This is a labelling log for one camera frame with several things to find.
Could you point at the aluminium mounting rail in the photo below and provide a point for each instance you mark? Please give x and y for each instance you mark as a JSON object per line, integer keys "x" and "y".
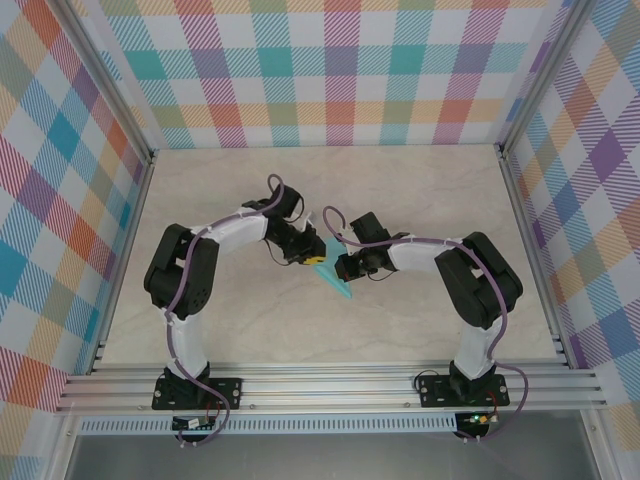
{"x": 325, "y": 387}

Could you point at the aluminium side rail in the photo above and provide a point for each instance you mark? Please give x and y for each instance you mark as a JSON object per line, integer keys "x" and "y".
{"x": 532, "y": 250}
{"x": 120, "y": 260}

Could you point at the aluminium frame post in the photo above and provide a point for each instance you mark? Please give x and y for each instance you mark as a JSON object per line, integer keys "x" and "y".
{"x": 110, "y": 85}
{"x": 540, "y": 75}

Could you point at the teal cloth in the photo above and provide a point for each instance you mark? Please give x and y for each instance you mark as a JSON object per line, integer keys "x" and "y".
{"x": 337, "y": 285}

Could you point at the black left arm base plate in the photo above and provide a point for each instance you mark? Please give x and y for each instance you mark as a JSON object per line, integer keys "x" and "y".
{"x": 230, "y": 392}

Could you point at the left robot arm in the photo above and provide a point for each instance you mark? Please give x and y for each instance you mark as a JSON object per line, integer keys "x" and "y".
{"x": 185, "y": 280}

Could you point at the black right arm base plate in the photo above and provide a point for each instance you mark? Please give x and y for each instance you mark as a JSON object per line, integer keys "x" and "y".
{"x": 432, "y": 392}

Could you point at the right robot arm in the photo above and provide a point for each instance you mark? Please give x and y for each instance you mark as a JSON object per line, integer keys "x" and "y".
{"x": 480, "y": 290}

